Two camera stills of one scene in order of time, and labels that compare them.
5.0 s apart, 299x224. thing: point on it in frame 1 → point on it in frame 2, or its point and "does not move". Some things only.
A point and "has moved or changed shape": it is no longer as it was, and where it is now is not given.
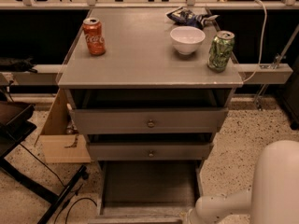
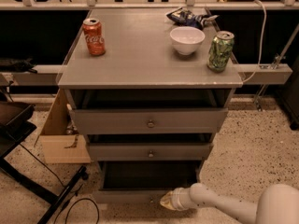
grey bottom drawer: [147, 191] has moved or changed shape
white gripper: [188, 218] → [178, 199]
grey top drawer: [148, 120] does not move
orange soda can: [94, 36] does not move
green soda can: [220, 50] does not move
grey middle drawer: [149, 151] does not move
